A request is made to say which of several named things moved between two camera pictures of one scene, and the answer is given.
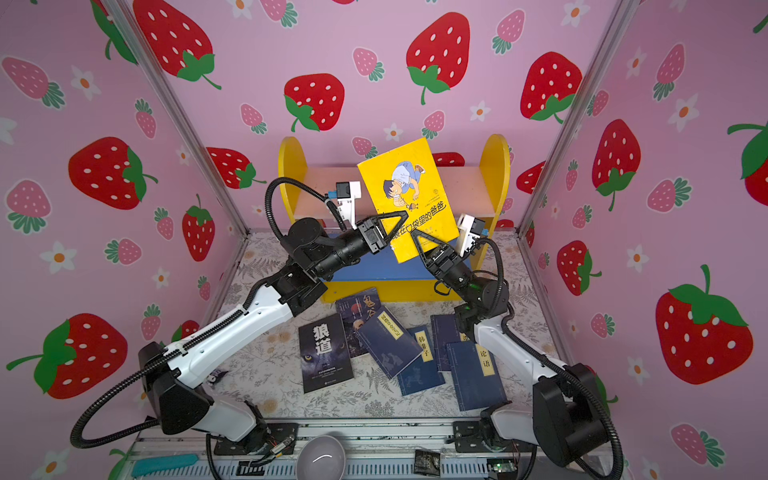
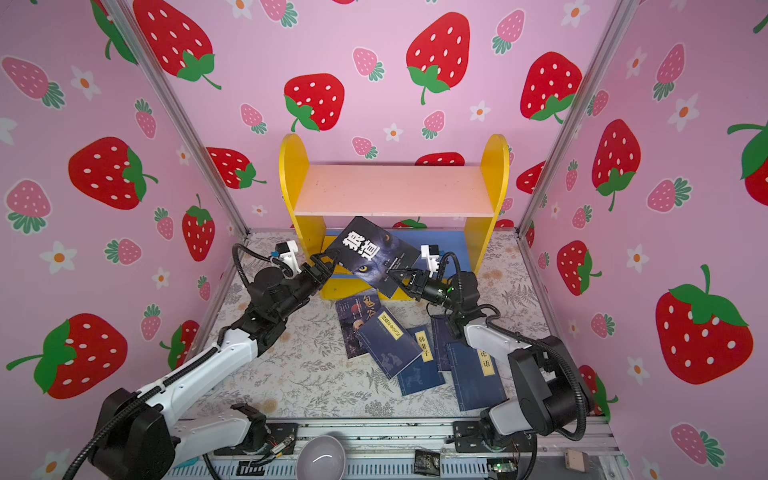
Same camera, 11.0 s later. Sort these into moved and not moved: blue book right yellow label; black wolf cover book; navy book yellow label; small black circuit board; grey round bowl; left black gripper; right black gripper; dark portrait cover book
Moved: black wolf cover book; left black gripper; right black gripper
Not moved: small black circuit board; navy book yellow label; dark portrait cover book; grey round bowl; blue book right yellow label
